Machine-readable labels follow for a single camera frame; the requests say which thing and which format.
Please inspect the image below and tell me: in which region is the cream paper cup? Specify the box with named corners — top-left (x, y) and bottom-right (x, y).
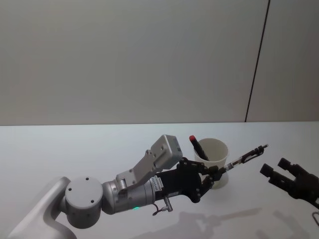
top-left (193, 137), bottom-right (230, 189)

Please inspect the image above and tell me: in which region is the black clear click pen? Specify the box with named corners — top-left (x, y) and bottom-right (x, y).
top-left (219, 143), bottom-right (269, 174)

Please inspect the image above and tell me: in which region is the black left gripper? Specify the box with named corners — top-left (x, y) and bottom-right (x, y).
top-left (154, 157), bottom-right (226, 203)

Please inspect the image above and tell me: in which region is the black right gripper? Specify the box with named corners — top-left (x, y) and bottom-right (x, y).
top-left (259, 157), bottom-right (319, 208)

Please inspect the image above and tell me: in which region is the thin dark cable silver plug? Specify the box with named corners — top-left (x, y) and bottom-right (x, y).
top-left (152, 196), bottom-right (173, 216)

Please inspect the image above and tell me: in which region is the black pen with red cap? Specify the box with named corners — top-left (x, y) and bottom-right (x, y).
top-left (189, 135), bottom-right (210, 161)

